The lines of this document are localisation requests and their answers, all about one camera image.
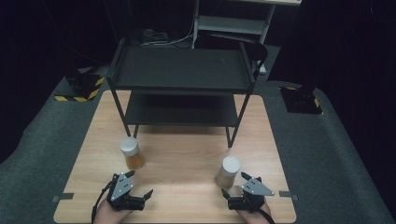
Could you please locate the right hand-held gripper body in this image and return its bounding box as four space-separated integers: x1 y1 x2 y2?
226 176 276 213

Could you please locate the white cable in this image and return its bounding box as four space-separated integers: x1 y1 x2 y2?
139 18 196 48

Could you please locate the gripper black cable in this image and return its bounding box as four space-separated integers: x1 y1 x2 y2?
91 179 116 224
252 204 276 224

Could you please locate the grey tape strip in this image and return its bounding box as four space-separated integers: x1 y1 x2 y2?
51 192 75 203
278 189 300 202

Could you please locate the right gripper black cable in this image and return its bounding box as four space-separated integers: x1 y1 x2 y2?
252 204 276 224

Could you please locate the grey carpet mat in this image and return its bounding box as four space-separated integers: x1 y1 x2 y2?
0 45 396 224

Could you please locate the grey metal shelving frame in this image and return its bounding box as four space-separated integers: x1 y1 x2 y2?
191 0 303 76

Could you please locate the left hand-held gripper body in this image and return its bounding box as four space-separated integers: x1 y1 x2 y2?
106 172 146 212

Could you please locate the black stand base striped tape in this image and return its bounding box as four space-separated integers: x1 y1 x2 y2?
278 83 324 116
54 68 106 103

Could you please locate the beige powder jar white lid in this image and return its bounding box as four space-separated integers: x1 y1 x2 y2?
214 155 241 190

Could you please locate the person's right hand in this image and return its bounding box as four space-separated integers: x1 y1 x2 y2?
235 201 273 224

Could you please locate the black metal two-tier rack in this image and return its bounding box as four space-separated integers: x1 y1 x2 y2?
106 36 269 148

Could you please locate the orange spice jar white lid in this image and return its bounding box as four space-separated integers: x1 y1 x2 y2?
119 135 147 171

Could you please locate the person's left hand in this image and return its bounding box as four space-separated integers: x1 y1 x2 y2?
92 199 134 224

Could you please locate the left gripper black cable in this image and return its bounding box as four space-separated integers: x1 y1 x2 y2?
91 179 116 224

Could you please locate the dark power strip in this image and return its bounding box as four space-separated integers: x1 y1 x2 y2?
141 28 171 45

